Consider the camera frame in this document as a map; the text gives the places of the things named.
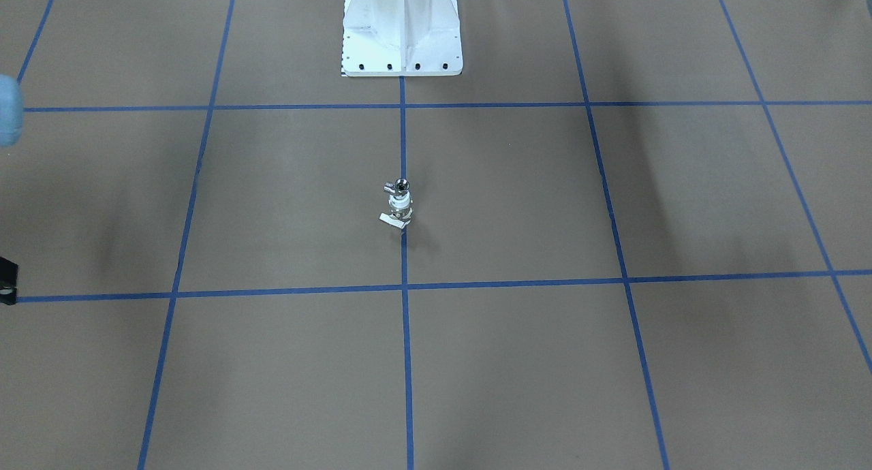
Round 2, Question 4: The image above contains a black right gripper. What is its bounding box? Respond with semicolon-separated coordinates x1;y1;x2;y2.
0;257;18;305

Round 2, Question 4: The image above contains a white PPR valve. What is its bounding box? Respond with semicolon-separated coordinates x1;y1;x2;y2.
379;193;414;229

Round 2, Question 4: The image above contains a small metal pipe fitting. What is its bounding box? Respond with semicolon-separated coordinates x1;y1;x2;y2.
383;178;411;197

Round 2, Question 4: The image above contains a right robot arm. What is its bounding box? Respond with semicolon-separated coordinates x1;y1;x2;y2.
1;74;24;305

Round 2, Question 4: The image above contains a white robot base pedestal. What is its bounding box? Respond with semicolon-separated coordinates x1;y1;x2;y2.
341;0;464;77

